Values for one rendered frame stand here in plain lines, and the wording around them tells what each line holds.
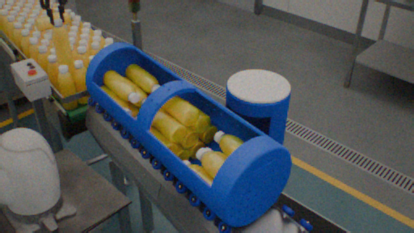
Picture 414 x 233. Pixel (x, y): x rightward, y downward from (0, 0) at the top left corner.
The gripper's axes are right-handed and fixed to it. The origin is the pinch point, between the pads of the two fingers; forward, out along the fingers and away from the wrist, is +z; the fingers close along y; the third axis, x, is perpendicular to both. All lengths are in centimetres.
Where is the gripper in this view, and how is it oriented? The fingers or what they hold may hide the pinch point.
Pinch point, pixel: (56, 15)
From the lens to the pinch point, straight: 189.1
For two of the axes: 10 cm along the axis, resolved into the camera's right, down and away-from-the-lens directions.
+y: 7.8, -3.6, 5.2
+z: -0.1, 8.1, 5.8
